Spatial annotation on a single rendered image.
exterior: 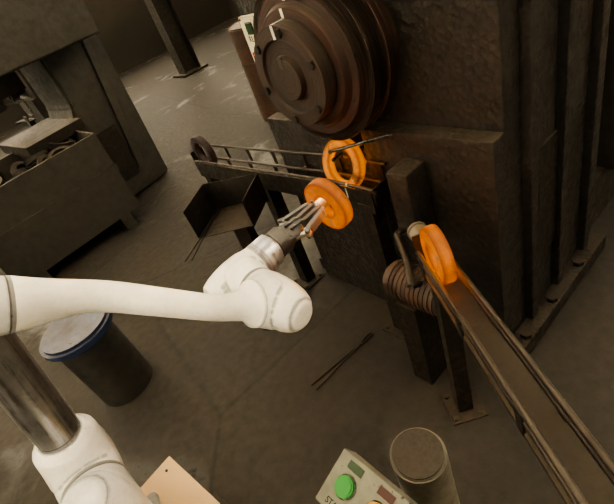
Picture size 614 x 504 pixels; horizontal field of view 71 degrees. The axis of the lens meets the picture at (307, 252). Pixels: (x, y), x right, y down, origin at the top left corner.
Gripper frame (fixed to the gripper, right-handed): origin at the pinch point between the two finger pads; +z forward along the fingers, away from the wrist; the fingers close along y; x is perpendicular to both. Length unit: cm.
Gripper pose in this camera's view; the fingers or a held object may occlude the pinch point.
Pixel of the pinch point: (326, 199)
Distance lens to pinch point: 119.1
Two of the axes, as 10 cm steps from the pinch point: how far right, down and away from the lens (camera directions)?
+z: 6.8, -6.4, 3.7
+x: -3.4, -7.2, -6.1
